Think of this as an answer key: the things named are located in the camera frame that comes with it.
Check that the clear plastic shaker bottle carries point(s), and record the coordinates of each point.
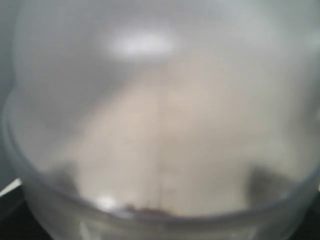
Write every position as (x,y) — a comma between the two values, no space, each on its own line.
(166,119)

